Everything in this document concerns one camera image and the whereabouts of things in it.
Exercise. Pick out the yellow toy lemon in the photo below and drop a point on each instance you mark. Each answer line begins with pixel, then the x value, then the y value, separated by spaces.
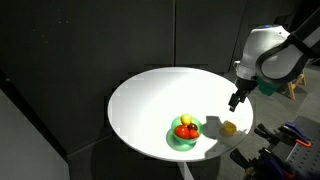
pixel 228 128

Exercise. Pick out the perforated metal breadboard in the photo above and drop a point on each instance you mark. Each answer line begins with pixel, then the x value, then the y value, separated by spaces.
pixel 305 161

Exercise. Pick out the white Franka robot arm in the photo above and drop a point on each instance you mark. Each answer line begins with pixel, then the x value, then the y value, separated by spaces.
pixel 263 43

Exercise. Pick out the dark toy plum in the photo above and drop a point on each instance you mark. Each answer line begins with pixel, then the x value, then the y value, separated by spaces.
pixel 192 126

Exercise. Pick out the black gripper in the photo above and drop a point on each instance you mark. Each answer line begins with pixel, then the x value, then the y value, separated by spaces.
pixel 246 86

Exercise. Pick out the teal printed camera mount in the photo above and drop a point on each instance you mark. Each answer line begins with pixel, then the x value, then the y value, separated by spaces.
pixel 268 87

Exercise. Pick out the white table pedestal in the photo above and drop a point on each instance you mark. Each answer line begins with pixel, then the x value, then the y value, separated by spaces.
pixel 185 170

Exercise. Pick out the red toy tomato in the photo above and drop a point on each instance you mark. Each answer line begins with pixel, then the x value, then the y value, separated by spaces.
pixel 181 132

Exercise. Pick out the green plastic bowl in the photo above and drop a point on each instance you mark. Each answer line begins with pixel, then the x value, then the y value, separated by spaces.
pixel 176 140

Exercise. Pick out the small red toy fruit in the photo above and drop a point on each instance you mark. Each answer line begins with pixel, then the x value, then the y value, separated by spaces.
pixel 194 134

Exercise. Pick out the yellow-orange toy fruit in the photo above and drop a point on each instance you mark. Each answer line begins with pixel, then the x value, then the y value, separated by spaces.
pixel 186 119

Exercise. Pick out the dark blue clamp with orange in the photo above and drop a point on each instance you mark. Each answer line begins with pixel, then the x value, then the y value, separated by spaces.
pixel 263 163

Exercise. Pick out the wooden chair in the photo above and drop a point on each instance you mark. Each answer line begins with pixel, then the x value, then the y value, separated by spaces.
pixel 295 85

